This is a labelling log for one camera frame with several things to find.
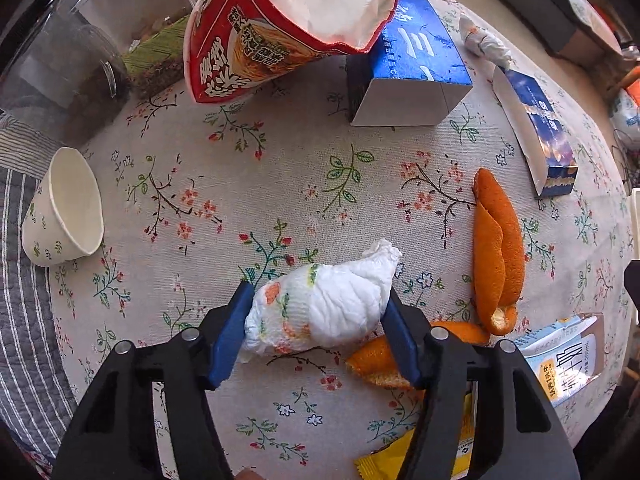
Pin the floral paper cup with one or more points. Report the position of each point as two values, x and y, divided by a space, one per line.
320 310
65 210

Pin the crumpled white wrapper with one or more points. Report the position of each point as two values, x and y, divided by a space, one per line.
480 40

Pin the small orange peel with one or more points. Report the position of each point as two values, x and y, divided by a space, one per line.
370 360

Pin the small blue cardboard box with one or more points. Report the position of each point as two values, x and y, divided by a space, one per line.
545 130

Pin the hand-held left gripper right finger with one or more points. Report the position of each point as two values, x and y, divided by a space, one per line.
400 340

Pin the long orange peel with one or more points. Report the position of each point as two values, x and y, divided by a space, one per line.
500 240

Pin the red instant noodle cup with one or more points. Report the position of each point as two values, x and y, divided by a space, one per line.
235 50

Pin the milk carton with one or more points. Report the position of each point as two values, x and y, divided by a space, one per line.
565 360

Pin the clear jar with dark nuts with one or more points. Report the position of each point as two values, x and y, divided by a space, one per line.
60 75

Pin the grey striped sofa quilt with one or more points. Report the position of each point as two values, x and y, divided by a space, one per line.
25 310

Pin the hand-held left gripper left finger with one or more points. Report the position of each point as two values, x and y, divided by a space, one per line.
230 340

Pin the clear jar with green label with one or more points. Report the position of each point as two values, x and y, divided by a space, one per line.
155 55

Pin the blue and white bag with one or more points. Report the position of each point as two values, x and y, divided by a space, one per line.
625 110

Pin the yellow snack packet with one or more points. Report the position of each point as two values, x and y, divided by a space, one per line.
385 465

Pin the large blue cardboard box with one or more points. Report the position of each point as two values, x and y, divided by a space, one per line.
415 45

